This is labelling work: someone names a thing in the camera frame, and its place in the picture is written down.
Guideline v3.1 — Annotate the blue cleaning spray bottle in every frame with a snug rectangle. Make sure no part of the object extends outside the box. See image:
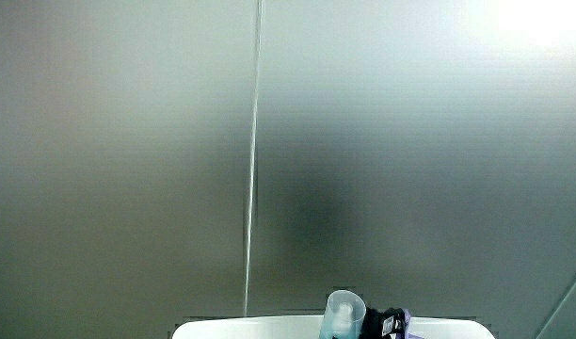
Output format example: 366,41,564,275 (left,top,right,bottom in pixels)
317,289,368,339

